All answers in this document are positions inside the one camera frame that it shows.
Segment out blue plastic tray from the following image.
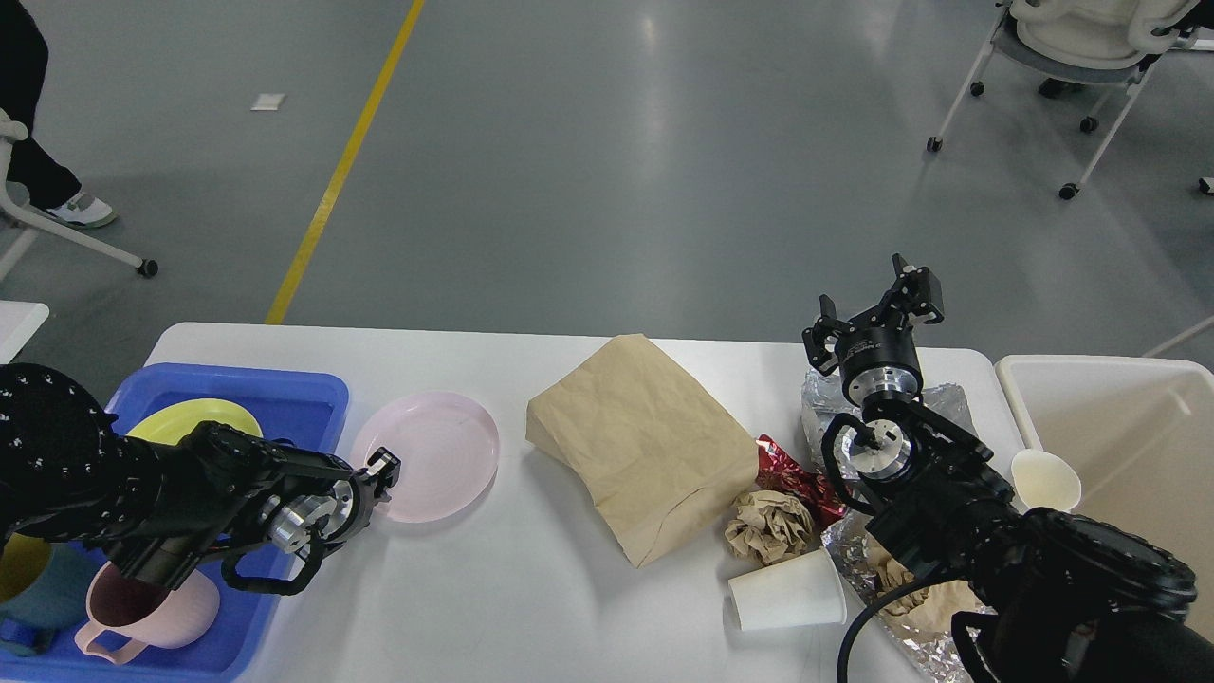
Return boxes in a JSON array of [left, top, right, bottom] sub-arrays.
[[1, 363, 350, 682]]

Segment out pink mug dark inside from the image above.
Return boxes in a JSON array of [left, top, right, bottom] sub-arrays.
[[73, 562, 221, 666]]

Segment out person leg top left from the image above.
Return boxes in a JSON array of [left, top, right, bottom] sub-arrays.
[[1, 1, 118, 230]]

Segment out white chair base left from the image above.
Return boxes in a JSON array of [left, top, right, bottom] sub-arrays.
[[1, 110, 159, 278]]

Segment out pink plate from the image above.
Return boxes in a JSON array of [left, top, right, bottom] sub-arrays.
[[350, 392, 500, 524]]

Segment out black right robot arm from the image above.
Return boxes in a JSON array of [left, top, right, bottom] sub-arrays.
[[801, 254, 1213, 682]]

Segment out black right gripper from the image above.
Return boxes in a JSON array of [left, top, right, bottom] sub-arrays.
[[802, 255, 944, 408]]

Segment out red foil wrapper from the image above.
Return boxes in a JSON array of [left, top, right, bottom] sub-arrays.
[[756, 434, 846, 530]]

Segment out yellow plate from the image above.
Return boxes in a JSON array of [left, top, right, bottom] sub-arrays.
[[126, 397, 262, 446]]

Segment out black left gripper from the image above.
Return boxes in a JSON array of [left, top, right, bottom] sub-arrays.
[[267, 446, 399, 554]]

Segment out white side table left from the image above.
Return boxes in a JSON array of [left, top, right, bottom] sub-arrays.
[[1, 300, 49, 364]]

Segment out white plastic spoon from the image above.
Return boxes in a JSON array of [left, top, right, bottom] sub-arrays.
[[1010, 449, 1083, 513]]

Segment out beige plastic bin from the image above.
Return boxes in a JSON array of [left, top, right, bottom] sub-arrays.
[[995, 355, 1213, 638]]

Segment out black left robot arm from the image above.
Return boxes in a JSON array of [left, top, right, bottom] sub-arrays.
[[1, 363, 399, 596]]

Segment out crumpled brown paper ball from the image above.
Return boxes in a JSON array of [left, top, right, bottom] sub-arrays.
[[724, 489, 822, 567]]

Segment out brown paper bag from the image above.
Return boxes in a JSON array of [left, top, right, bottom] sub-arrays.
[[524, 334, 759, 569]]

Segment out teal mug yellow inside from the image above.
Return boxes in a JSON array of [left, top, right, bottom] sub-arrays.
[[1, 533, 100, 658]]

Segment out crumpled aluminium foil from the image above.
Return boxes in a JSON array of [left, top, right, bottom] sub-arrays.
[[801, 369, 977, 682]]

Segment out white office chair right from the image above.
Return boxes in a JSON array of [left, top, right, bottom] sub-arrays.
[[925, 1, 1212, 200]]

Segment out white paper cup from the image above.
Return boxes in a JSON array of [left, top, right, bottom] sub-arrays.
[[727, 548, 847, 632]]

